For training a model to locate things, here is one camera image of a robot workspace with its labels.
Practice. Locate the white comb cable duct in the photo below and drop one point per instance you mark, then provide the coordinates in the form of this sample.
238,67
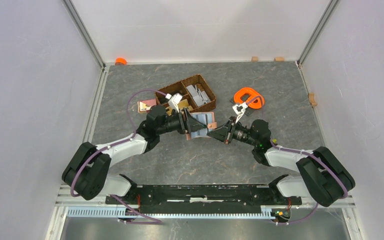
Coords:
122,212

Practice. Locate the green toy brick plate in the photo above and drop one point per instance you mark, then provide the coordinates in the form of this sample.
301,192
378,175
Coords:
249,111

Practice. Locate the curved wooden piece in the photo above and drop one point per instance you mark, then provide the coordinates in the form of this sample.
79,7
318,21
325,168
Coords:
312,99

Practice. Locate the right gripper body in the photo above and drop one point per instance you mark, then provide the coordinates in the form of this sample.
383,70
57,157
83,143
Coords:
238,132

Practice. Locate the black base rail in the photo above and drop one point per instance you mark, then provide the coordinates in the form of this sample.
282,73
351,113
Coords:
205,198

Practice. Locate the orange cap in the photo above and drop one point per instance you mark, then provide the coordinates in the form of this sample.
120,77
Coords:
120,61

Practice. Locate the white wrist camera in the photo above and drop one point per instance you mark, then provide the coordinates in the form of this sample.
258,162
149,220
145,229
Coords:
239,109
174,100

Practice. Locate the brown wicker basket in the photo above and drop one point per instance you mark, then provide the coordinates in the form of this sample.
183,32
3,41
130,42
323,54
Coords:
197,81

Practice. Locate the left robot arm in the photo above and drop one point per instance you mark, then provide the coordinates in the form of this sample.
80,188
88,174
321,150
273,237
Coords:
87,172

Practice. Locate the silver cards pile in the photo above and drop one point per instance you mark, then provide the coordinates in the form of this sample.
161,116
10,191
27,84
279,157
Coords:
199,96

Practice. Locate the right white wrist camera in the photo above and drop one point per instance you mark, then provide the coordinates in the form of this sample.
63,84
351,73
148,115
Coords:
239,109

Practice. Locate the gold cards pile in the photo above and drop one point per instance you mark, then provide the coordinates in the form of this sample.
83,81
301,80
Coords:
184,104

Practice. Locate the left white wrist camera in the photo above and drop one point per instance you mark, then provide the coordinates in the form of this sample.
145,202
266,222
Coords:
174,100

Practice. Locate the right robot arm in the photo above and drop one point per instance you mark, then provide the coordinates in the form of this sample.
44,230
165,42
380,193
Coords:
322,176

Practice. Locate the wooden block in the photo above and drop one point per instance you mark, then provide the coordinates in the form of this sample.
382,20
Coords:
279,59
254,59

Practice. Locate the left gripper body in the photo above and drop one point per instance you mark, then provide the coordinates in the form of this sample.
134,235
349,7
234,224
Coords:
178,123

